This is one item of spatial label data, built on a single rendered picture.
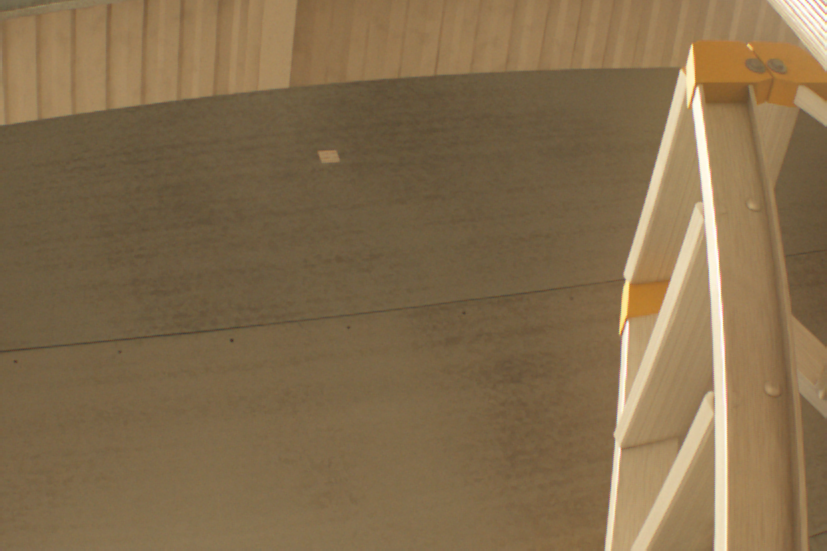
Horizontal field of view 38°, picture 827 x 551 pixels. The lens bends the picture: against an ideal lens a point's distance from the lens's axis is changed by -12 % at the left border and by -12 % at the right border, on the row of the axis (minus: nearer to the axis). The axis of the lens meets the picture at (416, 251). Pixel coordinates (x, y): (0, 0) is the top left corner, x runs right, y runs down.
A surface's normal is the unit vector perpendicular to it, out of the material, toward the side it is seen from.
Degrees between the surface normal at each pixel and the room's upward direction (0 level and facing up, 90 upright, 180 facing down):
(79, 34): 176
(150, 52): 176
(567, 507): 90
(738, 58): 90
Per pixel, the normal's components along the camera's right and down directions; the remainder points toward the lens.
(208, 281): 0.12, -0.73
